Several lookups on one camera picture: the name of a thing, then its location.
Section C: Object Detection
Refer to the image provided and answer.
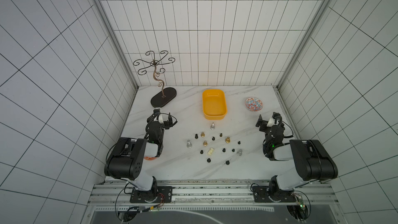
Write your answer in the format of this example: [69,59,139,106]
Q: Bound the silver pawn chess piece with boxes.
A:
[236,149,243,156]

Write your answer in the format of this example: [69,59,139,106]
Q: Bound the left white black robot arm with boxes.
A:
[104,108,178,202]

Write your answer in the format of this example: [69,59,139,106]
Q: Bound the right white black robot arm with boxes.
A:
[256,112,338,203]

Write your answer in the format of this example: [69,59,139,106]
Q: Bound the yellow plastic storage box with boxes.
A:
[202,89,228,120]

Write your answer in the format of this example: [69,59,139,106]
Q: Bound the orange white patterned plate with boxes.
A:
[144,156,157,161]

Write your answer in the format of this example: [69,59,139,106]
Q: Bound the dark metal jewelry stand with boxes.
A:
[133,50,177,108]

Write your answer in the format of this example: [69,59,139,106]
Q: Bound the red blue patterned bowl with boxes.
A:
[245,97,263,112]

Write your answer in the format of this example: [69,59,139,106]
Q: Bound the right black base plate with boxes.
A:
[250,185,296,203]

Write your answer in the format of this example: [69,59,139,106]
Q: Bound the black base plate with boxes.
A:
[250,185,296,203]
[130,186,173,204]

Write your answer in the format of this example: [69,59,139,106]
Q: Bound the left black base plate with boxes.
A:
[130,186,173,204]

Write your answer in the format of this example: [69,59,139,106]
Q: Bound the aluminium mounting rail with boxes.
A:
[88,180,338,209]

